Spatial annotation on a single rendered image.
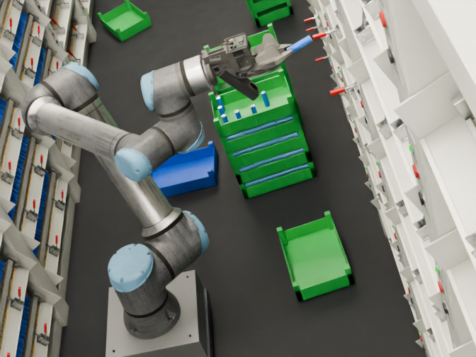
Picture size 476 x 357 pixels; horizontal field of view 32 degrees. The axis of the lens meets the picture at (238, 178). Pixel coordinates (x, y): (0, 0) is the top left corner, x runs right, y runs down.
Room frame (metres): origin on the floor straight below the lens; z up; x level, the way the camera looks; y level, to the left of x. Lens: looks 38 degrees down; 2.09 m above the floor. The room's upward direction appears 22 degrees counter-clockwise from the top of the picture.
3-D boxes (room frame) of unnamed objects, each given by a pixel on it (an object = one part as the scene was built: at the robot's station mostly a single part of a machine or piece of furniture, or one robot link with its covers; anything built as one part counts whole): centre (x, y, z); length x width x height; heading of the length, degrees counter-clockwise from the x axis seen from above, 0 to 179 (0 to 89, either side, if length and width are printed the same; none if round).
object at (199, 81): (1.75, -0.01, 1.05); 0.10 x 0.05 x 0.09; 171
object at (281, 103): (2.58, -0.15, 0.36); 0.30 x 0.20 x 0.08; 84
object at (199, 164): (2.78, 0.21, 0.04); 0.30 x 0.20 x 0.08; 76
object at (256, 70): (1.70, -0.14, 1.04); 0.09 x 0.05 x 0.02; 77
